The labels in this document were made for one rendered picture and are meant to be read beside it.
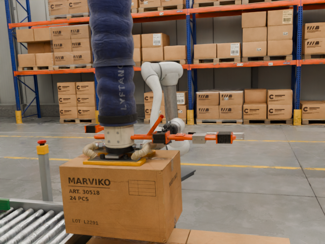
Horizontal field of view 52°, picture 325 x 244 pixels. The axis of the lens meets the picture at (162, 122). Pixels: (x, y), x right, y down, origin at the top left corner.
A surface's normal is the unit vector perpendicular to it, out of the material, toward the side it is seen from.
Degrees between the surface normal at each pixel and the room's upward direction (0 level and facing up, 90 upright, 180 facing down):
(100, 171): 90
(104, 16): 73
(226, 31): 90
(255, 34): 90
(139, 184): 90
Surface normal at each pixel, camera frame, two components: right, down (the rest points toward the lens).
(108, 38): -0.11, -0.09
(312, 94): -0.25, 0.17
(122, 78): 0.46, 0.43
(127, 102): 0.58, -0.17
